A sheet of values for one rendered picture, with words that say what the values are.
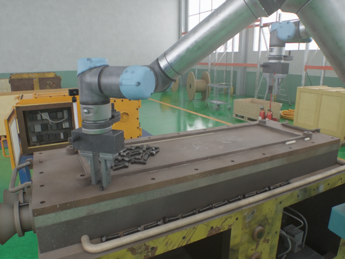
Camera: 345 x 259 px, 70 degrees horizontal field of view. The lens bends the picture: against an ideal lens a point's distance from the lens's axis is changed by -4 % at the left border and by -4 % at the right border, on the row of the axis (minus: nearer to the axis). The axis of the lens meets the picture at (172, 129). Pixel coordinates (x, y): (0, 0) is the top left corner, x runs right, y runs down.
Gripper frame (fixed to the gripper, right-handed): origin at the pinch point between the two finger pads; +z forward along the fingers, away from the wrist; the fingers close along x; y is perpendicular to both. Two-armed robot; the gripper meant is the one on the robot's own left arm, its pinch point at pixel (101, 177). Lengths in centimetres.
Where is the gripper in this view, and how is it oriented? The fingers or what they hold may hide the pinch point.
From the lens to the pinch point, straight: 73.4
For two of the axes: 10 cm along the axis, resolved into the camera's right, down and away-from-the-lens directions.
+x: 9.5, 0.8, -2.9
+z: 0.0, 9.7, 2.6
